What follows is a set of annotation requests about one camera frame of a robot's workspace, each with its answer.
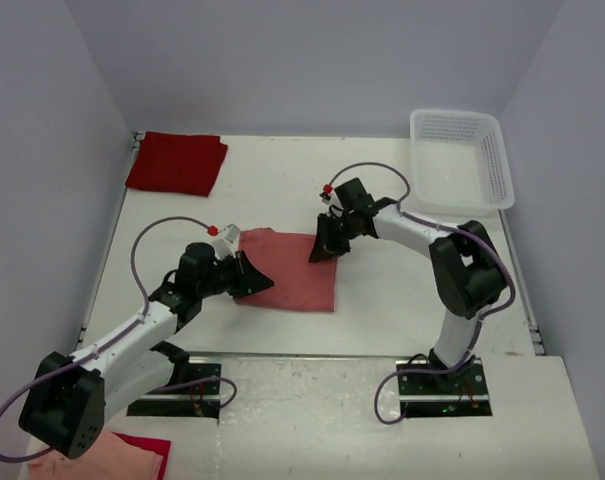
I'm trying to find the folded red shirt front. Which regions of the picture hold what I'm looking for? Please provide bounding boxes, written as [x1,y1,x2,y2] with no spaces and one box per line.
[115,432,172,480]

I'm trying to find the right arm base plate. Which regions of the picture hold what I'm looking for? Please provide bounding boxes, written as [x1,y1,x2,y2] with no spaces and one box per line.
[396,357,493,419]

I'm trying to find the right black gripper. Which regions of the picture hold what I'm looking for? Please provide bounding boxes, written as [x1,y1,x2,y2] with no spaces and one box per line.
[310,212,360,264]

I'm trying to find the salmon pink t shirt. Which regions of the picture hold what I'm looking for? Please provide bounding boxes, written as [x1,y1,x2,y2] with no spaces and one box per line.
[236,228,337,313]

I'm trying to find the white plastic basket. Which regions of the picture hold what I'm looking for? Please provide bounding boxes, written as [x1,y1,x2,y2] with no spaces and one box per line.
[410,109,515,216]

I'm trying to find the folded light pink shirt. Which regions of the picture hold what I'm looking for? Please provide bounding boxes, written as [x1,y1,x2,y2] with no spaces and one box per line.
[28,431,161,480]

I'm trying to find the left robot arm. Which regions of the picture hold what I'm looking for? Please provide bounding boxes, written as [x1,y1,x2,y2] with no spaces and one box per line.
[18,243,275,459]

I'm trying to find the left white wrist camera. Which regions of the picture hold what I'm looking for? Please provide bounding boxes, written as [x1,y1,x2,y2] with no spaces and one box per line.
[211,224,241,259]

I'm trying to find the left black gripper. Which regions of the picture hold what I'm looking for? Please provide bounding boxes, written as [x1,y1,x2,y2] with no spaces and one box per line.
[197,250,273,298]

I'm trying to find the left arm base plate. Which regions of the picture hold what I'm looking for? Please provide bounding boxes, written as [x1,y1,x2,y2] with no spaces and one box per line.
[126,358,222,420]

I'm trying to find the folded dark red shirt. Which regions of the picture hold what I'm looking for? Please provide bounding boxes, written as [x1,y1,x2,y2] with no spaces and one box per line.
[125,131,228,197]

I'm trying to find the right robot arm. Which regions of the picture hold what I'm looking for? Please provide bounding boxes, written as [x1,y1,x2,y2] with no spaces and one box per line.
[309,178,516,393]

